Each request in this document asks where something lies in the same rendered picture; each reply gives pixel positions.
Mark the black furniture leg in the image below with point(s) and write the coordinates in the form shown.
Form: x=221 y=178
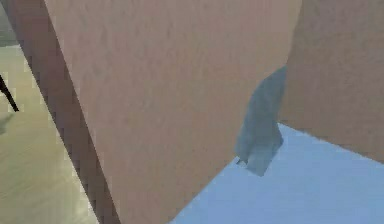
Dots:
x=8 y=95

